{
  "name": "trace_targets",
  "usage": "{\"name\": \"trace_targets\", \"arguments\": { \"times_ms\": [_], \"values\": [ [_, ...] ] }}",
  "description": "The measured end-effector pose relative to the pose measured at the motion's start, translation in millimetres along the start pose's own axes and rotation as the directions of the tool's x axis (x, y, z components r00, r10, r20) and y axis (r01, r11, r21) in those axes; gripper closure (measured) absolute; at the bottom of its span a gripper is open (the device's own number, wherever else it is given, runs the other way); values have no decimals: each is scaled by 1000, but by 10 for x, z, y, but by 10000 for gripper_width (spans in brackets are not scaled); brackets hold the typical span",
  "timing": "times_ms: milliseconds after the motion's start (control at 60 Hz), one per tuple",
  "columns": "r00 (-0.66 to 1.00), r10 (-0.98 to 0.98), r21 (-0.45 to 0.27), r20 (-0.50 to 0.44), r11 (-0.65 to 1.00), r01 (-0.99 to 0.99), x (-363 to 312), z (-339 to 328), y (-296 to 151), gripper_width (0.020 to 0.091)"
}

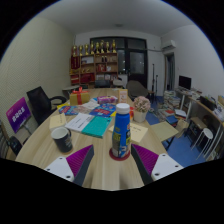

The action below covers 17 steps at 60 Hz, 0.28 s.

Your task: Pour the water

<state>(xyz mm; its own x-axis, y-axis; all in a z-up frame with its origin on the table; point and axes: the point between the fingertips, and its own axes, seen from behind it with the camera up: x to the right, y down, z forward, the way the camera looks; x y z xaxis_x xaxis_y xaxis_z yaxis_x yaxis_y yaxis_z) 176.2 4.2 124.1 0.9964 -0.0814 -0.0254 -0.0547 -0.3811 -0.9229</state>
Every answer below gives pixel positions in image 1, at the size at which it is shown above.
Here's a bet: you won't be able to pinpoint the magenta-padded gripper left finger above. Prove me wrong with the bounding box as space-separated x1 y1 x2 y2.
43 144 95 187

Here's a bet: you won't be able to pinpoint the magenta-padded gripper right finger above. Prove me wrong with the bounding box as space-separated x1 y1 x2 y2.
130 143 184 186

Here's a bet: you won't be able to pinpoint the blue white-capped drink bottle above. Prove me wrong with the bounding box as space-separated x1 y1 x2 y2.
111 102 132 159

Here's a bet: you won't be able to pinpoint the black mug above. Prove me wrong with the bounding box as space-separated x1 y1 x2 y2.
50 126 74 154

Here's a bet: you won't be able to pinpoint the small wooden side table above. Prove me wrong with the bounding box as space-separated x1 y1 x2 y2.
150 120 180 151

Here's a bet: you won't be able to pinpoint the large manila envelope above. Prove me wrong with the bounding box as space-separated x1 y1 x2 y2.
108 121 149 145

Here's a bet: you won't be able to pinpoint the brown paper bag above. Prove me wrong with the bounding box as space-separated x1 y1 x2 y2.
175 118 190 138

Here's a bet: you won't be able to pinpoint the flat round red coaster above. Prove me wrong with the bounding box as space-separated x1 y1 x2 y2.
108 147 132 162

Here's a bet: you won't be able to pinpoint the white printed booklet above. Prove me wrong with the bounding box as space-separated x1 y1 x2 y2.
64 112 95 133

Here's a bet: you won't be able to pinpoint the teal book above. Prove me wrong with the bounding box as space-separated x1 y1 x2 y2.
80 115 113 139

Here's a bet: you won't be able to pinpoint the white pot of flowers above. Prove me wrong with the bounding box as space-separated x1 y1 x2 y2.
132 95 152 123

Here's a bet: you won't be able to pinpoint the white round stool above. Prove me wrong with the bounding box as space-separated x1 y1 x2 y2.
195 127 214 158

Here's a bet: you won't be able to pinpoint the stacks of books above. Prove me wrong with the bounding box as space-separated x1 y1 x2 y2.
158 89 188 123

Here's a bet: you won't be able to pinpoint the black office chair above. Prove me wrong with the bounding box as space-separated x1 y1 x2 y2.
26 85 68 127

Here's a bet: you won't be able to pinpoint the purple sign board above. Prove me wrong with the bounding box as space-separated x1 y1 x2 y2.
5 96 32 134

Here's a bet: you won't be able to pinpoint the blue magazines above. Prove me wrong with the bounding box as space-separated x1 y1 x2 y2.
59 103 117 118

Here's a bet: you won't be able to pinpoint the yellow gift box red ribbon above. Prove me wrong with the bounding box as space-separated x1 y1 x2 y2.
69 87 91 106

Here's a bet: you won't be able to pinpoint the long cluttered wooden desk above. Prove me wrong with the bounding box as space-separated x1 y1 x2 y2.
174 87 224 161

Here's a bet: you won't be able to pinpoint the pink box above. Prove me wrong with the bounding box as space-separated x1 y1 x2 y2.
96 95 118 105

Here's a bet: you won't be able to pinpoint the upright beige box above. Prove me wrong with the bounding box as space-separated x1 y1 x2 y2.
118 88 129 104

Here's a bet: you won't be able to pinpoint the grey armchair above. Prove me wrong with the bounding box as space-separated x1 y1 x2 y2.
125 79 150 101

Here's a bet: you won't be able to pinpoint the black tripod stands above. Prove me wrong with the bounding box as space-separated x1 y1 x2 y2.
150 63 159 98

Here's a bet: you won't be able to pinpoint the black computer monitor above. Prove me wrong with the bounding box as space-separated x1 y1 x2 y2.
178 75 193 91

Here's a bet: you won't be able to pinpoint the wooden shelf unit with trophies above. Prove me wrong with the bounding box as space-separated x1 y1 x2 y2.
69 39 119 88

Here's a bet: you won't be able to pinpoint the dark glass double door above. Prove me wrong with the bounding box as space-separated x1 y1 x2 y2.
89 36 148 89

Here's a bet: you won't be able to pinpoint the white wall air conditioner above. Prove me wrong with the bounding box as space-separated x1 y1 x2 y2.
160 39 177 56

